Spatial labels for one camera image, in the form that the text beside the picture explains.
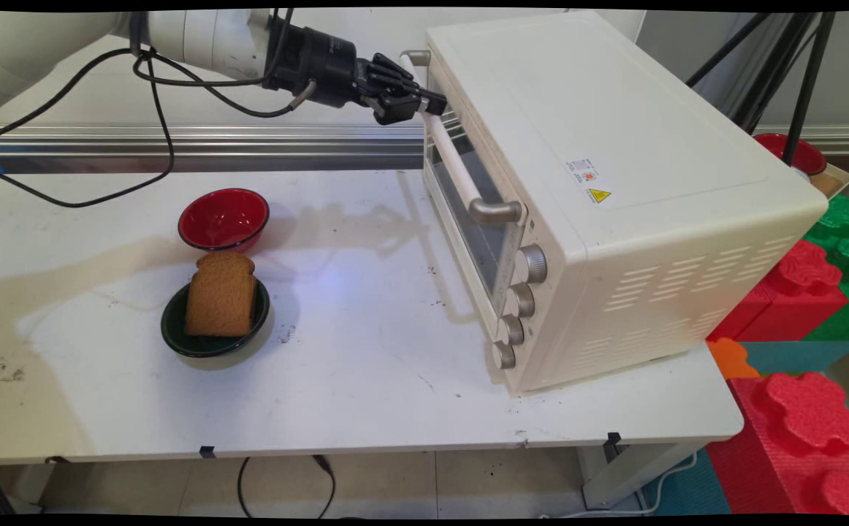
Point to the red bowl by tripod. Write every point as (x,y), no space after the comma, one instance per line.
(808,157)

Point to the red bowl with black rim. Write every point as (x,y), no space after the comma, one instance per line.
(223,219)

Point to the cream toaster oven body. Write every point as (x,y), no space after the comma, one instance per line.
(651,219)

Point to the small red foam block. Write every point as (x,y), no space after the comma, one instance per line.
(804,292)

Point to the yellow warning sticker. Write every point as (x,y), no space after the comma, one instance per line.
(600,196)

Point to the aluminium rail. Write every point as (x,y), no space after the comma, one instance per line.
(286,142)

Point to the large red foam block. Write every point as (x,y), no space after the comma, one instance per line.
(797,446)

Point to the teal foam floor mat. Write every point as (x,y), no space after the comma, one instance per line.
(687,489)

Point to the teal foam block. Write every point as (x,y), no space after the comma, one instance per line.
(797,356)

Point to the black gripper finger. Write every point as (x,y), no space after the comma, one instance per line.
(394,77)
(406,108)

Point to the green foam block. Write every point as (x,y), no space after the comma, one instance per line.
(844,234)

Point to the silver oven knob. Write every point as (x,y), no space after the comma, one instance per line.
(522,300)
(533,264)
(504,356)
(511,330)

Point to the white label sticker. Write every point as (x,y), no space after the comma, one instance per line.
(583,171)

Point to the white table leg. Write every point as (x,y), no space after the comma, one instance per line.
(636,467)

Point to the brown bread slice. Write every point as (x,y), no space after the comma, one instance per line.
(221,299)

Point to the beige tray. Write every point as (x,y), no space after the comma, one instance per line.
(832,179)

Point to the orange foam block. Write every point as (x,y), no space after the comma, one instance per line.
(733,359)

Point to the black tripod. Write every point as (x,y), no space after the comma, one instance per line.
(808,80)

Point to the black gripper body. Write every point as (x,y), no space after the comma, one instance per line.
(315,66)

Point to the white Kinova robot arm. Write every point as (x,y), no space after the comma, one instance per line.
(198,36)

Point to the dark green bowl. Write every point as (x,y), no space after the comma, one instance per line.
(209,345)

